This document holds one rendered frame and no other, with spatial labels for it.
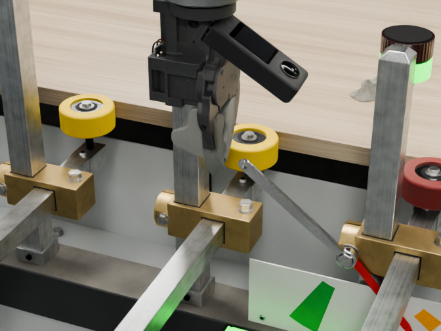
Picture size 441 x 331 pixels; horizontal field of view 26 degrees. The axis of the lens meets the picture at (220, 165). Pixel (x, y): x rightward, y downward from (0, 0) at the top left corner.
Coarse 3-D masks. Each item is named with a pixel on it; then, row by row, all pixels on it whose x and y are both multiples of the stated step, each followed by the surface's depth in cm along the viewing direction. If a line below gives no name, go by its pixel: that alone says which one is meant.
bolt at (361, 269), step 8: (352, 248) 115; (344, 256) 114; (344, 264) 115; (352, 264) 114; (360, 264) 116; (360, 272) 116; (368, 272) 116; (368, 280) 116; (376, 288) 116; (408, 328) 117
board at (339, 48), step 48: (48, 0) 177; (96, 0) 177; (144, 0) 177; (240, 0) 177; (288, 0) 177; (336, 0) 177; (384, 0) 177; (432, 0) 177; (48, 48) 157; (96, 48) 157; (144, 48) 157; (288, 48) 157; (336, 48) 157; (48, 96) 145; (144, 96) 141; (240, 96) 141; (336, 96) 141; (432, 96) 141; (288, 144) 132; (336, 144) 129; (432, 144) 128
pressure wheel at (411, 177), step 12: (408, 168) 122; (420, 168) 122; (432, 168) 121; (408, 180) 119; (420, 180) 119; (432, 180) 119; (408, 192) 120; (420, 192) 119; (432, 192) 118; (420, 204) 119; (432, 204) 119
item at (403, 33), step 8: (384, 32) 108; (392, 32) 108; (400, 32) 108; (408, 32) 108; (416, 32) 108; (424, 32) 108; (392, 40) 106; (400, 40) 106; (408, 40) 106; (416, 40) 106; (424, 40) 106
